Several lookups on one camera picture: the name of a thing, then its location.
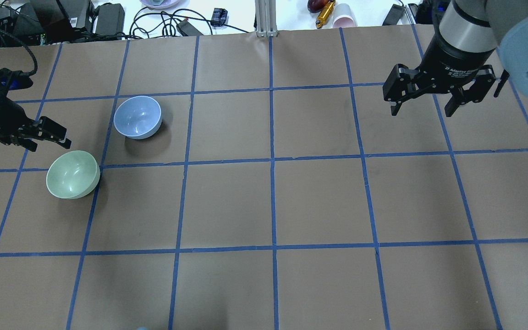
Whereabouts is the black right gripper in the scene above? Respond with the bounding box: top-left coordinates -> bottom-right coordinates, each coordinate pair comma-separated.
383,35 -> 496,117

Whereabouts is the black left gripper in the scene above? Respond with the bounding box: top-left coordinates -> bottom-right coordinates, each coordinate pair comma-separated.
0,104 -> 72,152

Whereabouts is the green bowl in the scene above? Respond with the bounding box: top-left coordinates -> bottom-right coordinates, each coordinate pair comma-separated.
46,150 -> 101,200

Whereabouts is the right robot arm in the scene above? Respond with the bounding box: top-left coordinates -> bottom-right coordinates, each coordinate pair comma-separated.
383,0 -> 528,117

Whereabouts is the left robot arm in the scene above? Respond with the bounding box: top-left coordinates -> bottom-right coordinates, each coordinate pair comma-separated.
0,69 -> 72,152

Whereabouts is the blue bowl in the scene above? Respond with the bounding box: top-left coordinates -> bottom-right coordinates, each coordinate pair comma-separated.
113,95 -> 163,140

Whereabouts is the pink plastic cup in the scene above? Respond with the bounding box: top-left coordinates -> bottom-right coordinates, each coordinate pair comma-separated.
331,3 -> 358,28

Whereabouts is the gold metal tool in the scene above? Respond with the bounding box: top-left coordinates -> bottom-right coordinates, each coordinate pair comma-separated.
315,0 -> 335,29

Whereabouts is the black power adapter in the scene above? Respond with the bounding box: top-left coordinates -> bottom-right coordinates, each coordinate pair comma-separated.
94,3 -> 125,39

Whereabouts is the red brown toy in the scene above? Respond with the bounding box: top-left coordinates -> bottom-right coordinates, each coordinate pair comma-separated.
307,0 -> 329,13

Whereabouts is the purple plate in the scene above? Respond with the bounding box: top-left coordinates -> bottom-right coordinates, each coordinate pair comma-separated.
139,0 -> 184,9

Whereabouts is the small blue black device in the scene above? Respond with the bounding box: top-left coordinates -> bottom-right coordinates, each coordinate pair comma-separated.
210,8 -> 228,28

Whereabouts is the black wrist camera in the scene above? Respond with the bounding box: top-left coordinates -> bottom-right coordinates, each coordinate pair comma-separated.
0,68 -> 33,92

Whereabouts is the black camera cable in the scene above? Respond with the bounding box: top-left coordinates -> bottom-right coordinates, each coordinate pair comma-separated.
0,18 -> 39,77

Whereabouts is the aluminium frame post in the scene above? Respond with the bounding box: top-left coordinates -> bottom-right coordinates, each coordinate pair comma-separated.
255,0 -> 278,38

